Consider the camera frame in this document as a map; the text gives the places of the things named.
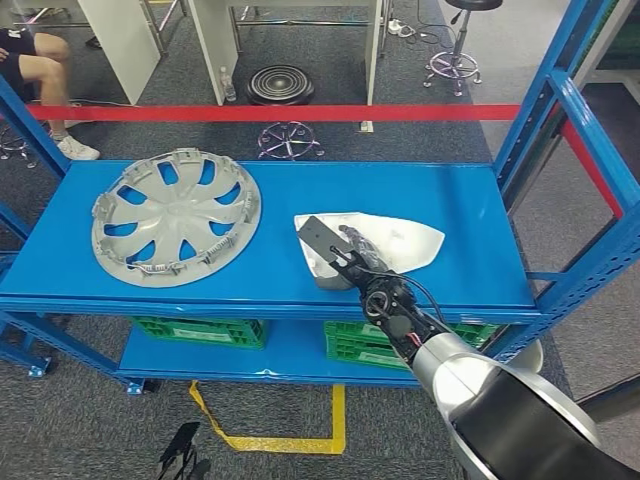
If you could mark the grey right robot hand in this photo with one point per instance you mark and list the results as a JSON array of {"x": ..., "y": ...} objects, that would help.
[{"x": 365, "y": 262}]

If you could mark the white plastic body part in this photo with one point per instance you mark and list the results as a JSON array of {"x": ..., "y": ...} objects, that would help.
[{"x": 400, "y": 242}]

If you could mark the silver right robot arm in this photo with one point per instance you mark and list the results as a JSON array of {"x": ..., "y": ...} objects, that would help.
[{"x": 450, "y": 358}]

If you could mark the green plastic crate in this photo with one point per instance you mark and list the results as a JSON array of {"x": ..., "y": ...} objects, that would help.
[
  {"x": 345, "y": 331},
  {"x": 350, "y": 356},
  {"x": 200, "y": 331}
]

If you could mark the black round stool seat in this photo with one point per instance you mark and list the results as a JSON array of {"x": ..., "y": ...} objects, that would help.
[{"x": 280, "y": 85}]

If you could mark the red barrier belt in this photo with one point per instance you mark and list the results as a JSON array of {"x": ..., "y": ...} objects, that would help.
[
  {"x": 250, "y": 112},
  {"x": 592, "y": 166}
]

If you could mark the black stool chrome base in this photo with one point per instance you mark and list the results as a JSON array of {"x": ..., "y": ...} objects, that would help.
[{"x": 455, "y": 63}]

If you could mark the clear water bottle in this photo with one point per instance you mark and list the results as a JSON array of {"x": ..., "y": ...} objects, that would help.
[{"x": 229, "y": 86}]

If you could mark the silver wheel hubcap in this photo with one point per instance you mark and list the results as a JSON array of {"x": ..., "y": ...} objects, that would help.
[{"x": 175, "y": 218}]

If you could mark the white desk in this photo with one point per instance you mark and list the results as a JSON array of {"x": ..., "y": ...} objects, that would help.
[
  {"x": 120, "y": 46},
  {"x": 215, "y": 46}
]

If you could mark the person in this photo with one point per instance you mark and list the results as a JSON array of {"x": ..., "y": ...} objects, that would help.
[{"x": 45, "y": 66}]

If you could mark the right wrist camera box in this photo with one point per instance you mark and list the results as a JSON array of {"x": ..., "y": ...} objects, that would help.
[{"x": 317, "y": 235}]

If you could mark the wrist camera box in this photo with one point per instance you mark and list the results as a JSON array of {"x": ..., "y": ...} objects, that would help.
[
  {"x": 317, "y": 235},
  {"x": 180, "y": 442}
]

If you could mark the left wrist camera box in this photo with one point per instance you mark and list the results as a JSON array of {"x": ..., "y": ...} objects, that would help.
[{"x": 180, "y": 442}]

